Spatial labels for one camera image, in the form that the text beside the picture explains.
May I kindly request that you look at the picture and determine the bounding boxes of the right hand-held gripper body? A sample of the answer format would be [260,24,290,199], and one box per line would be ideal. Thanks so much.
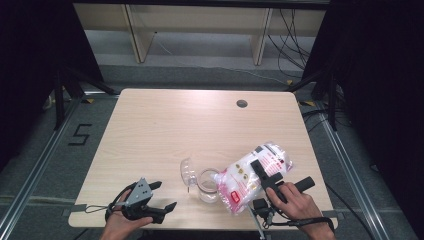
[247,170,316,240]

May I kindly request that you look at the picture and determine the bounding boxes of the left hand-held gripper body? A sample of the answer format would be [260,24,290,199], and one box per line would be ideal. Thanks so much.
[120,177,167,225]

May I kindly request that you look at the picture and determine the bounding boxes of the plastic bag of white granules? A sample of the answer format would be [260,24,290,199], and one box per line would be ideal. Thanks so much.
[214,141,295,215]

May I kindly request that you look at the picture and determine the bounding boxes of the clear glass jar with lid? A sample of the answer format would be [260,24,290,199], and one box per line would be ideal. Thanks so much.
[179,157,223,205]

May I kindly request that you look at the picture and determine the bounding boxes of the person's left hand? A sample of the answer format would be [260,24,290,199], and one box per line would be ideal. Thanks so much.
[99,189,155,240]

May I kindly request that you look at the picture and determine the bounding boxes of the person's right hand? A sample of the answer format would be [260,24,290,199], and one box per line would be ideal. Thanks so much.
[265,181,331,234]

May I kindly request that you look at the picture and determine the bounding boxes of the grey tape strip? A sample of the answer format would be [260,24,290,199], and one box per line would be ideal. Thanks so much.
[321,209,345,222]
[61,203,88,218]

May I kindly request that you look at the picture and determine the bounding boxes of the black metal stand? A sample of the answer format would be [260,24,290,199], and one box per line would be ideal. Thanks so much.
[52,64,118,132]
[285,70,338,132]

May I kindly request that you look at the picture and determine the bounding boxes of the black curtain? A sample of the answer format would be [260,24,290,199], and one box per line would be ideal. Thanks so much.
[302,0,424,239]
[0,0,105,173]

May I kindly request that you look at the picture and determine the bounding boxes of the light wooden shelf unit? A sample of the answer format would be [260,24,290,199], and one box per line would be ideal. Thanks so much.
[73,2,327,67]

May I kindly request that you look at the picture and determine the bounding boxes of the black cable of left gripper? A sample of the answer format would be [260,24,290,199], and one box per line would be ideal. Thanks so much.
[84,185,135,224]

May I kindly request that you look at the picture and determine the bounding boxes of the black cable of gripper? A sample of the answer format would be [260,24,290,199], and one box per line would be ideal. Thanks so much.
[265,216,336,234]
[84,185,135,224]

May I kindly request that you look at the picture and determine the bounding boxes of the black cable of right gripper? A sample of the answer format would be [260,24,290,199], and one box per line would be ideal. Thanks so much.
[265,216,336,234]

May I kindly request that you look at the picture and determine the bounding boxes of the aluminium floor rail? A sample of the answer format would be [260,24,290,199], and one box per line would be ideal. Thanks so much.
[315,102,390,240]
[0,96,84,236]

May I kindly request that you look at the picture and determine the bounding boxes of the black floor cable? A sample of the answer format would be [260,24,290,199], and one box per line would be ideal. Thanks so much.
[324,183,376,240]

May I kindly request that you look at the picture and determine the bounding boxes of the bundle of black cables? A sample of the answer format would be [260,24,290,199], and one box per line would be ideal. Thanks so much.
[267,8,313,80]

